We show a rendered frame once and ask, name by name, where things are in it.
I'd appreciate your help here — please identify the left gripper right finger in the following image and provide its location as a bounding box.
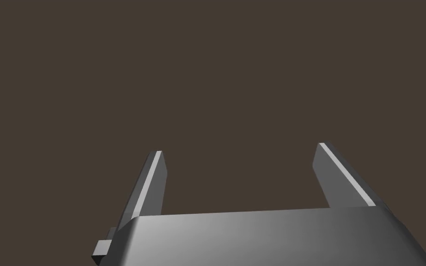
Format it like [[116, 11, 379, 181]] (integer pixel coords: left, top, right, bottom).
[[312, 141, 391, 212]]

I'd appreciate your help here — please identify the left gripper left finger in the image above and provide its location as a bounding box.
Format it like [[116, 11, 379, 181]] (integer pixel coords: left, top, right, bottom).
[[116, 150, 169, 233]]

